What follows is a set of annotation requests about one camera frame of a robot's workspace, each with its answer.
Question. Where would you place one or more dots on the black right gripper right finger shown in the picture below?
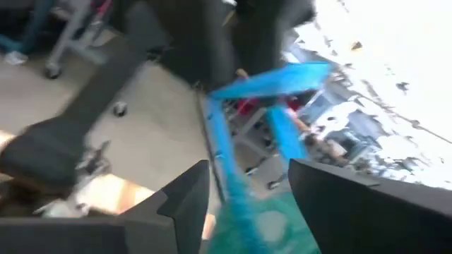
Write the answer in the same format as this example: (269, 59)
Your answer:
(370, 218)

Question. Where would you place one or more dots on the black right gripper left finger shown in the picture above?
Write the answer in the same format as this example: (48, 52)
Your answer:
(169, 218)

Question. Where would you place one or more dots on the teal trash bag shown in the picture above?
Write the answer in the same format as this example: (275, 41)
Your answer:
(247, 218)

